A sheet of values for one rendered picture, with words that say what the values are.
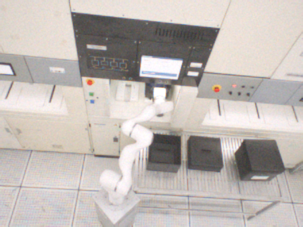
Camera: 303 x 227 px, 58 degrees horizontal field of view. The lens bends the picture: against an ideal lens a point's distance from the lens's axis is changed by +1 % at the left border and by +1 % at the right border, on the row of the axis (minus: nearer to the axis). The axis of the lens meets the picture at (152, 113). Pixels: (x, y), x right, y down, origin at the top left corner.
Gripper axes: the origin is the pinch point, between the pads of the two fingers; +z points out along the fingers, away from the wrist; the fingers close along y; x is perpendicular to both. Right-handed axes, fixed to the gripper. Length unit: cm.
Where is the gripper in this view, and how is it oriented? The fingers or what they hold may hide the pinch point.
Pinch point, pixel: (159, 84)
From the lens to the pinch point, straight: 235.3
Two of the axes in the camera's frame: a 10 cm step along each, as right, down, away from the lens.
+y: 9.9, 0.7, 0.8
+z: 0.1, -8.3, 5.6
